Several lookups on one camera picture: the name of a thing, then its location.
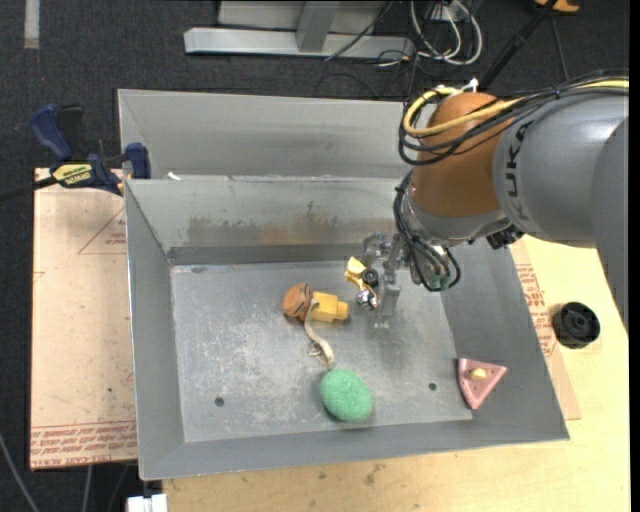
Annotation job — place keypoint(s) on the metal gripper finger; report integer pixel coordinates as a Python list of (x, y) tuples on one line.
[(367, 299), (391, 302)]

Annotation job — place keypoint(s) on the brown round wooden object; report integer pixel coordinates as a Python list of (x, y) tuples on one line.
[(297, 301)]

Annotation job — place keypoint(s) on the grey metal bin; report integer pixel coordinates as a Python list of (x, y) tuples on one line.
[(250, 350)]

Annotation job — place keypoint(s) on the yellow toy with black wheel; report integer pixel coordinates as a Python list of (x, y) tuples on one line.
[(356, 272)]

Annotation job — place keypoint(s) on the green oval sponge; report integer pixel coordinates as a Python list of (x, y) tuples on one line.
[(346, 395)]

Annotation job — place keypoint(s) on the black round knob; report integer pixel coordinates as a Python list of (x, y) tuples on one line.
[(576, 325)]

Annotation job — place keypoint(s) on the brown cardboard board red print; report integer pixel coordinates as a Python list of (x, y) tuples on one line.
[(75, 325)]

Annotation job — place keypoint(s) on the pink triangular toy slice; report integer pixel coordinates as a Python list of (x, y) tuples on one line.
[(475, 385)]

